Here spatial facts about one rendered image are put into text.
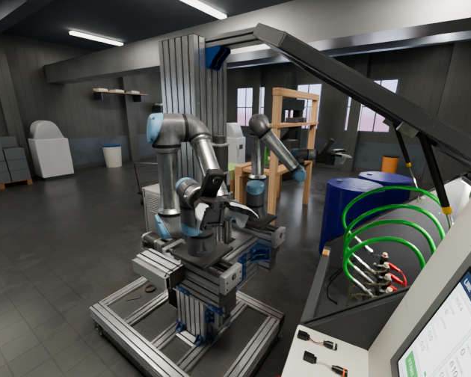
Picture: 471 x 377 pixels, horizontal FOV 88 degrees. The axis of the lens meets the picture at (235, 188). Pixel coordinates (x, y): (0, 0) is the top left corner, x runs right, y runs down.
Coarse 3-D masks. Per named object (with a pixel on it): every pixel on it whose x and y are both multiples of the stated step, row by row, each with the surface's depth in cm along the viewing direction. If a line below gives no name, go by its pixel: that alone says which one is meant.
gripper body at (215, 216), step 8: (192, 192) 72; (192, 200) 72; (208, 200) 64; (216, 200) 65; (224, 200) 66; (192, 208) 72; (216, 208) 65; (224, 208) 66; (208, 216) 64; (216, 216) 66; (200, 224) 65; (208, 224) 64; (216, 224) 66; (224, 224) 67
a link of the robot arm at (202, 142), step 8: (192, 120) 98; (200, 120) 102; (192, 128) 98; (200, 128) 99; (192, 136) 99; (200, 136) 98; (208, 136) 99; (192, 144) 100; (200, 144) 98; (208, 144) 98; (200, 152) 97; (208, 152) 96; (200, 160) 96; (208, 160) 95; (216, 160) 97; (200, 168) 96; (208, 168) 94; (216, 168) 94; (224, 184) 93; (224, 192) 91; (224, 216) 87
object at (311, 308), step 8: (328, 248) 141; (328, 256) 133; (320, 264) 126; (328, 264) 140; (320, 272) 119; (320, 280) 114; (312, 288) 109; (320, 288) 109; (312, 296) 104; (320, 296) 114; (312, 304) 99; (304, 312) 95; (312, 312) 96; (304, 320) 92
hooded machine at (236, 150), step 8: (232, 128) 769; (240, 128) 800; (232, 136) 775; (240, 136) 794; (232, 144) 778; (240, 144) 789; (232, 152) 785; (240, 152) 797; (232, 160) 793; (240, 160) 806
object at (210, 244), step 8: (192, 240) 116; (200, 240) 115; (208, 240) 116; (192, 248) 116; (200, 248) 115; (208, 248) 116; (216, 248) 120; (192, 256) 116; (200, 256) 115; (208, 256) 116
